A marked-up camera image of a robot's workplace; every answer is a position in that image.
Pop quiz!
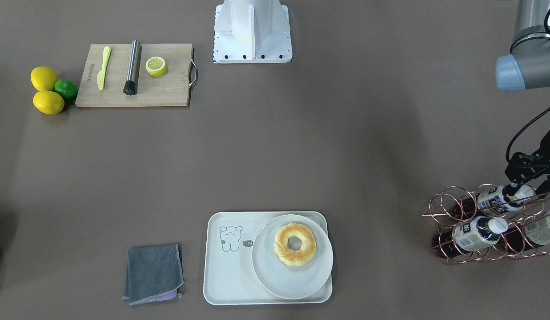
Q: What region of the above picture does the copper wire bottle rack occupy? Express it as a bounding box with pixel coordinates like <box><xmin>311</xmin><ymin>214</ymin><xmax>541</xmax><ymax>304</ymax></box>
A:
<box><xmin>424</xmin><ymin>184</ymin><xmax>550</xmax><ymax>264</ymax></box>

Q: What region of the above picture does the whole yellow lemon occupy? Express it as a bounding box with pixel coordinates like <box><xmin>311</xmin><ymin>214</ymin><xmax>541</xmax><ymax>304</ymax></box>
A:
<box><xmin>30</xmin><ymin>66</ymin><xmax>59</xmax><ymax>92</ymax></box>

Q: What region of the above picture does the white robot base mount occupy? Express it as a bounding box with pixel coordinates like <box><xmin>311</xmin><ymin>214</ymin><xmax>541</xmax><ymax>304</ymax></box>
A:
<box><xmin>213</xmin><ymin>0</ymin><xmax>293</xmax><ymax>64</ymax></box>

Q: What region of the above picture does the glazed donut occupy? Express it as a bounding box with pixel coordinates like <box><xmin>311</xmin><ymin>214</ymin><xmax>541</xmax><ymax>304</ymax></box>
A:
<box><xmin>273</xmin><ymin>223</ymin><xmax>316</xmax><ymax>267</ymax></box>

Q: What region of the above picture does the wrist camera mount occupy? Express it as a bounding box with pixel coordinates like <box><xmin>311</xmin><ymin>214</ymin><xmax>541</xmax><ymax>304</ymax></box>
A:
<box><xmin>504</xmin><ymin>152</ymin><xmax>550</xmax><ymax>198</ymax></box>

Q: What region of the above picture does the wooden cutting board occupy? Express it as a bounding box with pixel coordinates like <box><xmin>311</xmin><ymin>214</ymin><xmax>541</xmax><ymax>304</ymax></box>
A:
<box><xmin>75</xmin><ymin>43</ymin><xmax>197</xmax><ymax>108</ymax></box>

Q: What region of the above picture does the tea bottle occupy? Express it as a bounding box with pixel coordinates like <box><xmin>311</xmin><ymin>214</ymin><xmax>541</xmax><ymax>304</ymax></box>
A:
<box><xmin>504</xmin><ymin>210</ymin><xmax>550</xmax><ymax>254</ymax></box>
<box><xmin>447</xmin><ymin>185</ymin><xmax>536</xmax><ymax>221</ymax></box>
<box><xmin>431</xmin><ymin>216</ymin><xmax>509</xmax><ymax>259</ymax></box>

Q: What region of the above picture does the yellow plastic knife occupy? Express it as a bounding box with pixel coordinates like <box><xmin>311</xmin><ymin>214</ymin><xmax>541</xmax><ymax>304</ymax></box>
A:
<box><xmin>96</xmin><ymin>45</ymin><xmax>112</xmax><ymax>91</ymax></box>

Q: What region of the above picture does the half lemon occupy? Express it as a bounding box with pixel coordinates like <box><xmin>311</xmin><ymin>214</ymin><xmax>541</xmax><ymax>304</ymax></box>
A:
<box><xmin>145</xmin><ymin>56</ymin><xmax>168</xmax><ymax>77</ymax></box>

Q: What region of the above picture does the white round plate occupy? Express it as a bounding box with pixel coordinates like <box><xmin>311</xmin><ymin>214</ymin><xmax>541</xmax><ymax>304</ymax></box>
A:
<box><xmin>252</xmin><ymin>214</ymin><xmax>333</xmax><ymax>300</ymax></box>

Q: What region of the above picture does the green lime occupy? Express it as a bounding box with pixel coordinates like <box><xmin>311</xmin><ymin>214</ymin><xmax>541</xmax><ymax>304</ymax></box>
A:
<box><xmin>54</xmin><ymin>79</ymin><xmax>78</xmax><ymax>100</ymax></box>

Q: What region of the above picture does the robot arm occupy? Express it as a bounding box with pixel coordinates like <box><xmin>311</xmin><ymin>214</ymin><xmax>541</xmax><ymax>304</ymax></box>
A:
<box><xmin>495</xmin><ymin>0</ymin><xmax>550</xmax><ymax>188</ymax></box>

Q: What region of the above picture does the steel muddler black tip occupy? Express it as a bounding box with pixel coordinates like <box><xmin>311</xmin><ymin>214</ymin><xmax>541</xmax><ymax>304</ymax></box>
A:
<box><xmin>123</xmin><ymin>39</ymin><xmax>141</xmax><ymax>96</ymax></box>

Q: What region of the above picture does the cream serving tray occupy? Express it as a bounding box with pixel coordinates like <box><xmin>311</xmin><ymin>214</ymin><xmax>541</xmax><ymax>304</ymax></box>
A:
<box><xmin>202</xmin><ymin>211</ymin><xmax>333</xmax><ymax>305</ymax></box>

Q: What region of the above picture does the grey folded cloth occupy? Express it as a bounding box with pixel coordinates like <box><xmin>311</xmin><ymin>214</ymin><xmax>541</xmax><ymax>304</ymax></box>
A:
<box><xmin>122</xmin><ymin>244</ymin><xmax>184</xmax><ymax>305</ymax></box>

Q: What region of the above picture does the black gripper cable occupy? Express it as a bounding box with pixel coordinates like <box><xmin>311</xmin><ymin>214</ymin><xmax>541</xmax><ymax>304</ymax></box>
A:
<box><xmin>505</xmin><ymin>100</ymin><xmax>550</xmax><ymax>163</ymax></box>

